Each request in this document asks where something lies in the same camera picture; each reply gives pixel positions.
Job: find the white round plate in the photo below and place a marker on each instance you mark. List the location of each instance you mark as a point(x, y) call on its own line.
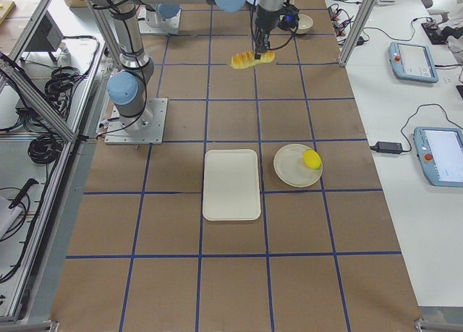
point(290, 168)

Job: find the near teach pendant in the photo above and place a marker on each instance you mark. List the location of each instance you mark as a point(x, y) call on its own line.
point(439, 151)

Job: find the aluminium frame post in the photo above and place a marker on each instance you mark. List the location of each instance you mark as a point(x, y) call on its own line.
point(360, 20)

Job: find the white rectangular tray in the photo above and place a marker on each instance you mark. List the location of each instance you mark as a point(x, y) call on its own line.
point(231, 187)

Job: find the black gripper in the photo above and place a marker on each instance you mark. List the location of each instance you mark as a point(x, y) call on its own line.
point(262, 21)

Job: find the cream bowl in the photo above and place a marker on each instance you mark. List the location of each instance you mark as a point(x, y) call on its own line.
point(305, 24)

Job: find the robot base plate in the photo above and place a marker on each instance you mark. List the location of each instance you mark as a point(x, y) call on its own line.
point(148, 129)

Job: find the teach pendant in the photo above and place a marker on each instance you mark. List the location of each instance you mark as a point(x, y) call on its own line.
point(439, 151)
point(412, 62)

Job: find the far teach pendant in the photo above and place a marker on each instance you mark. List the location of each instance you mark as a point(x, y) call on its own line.
point(412, 62)

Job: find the yellow lemon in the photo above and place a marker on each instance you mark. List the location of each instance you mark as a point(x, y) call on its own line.
point(311, 159)

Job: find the striped bread loaf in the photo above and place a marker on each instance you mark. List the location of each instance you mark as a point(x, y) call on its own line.
point(248, 59)

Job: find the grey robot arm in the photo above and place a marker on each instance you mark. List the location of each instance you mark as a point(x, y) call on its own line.
point(269, 14)

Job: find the black power adapter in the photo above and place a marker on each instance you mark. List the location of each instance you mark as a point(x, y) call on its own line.
point(387, 147)

